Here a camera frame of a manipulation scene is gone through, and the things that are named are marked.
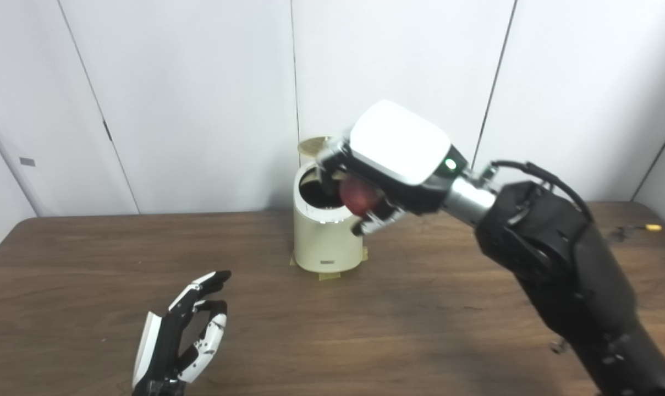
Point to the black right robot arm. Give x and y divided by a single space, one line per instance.
563 258

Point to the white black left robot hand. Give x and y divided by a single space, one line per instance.
159 346

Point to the black wall panel hinge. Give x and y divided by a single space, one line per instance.
107 131

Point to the small gray wall label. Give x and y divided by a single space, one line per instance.
27 161

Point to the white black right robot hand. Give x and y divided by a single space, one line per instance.
398 143

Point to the cream round bin lid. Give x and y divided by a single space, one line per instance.
312 146

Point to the red apple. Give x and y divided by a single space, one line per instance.
358 198

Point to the cream-colored round bin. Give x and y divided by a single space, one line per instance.
324 242

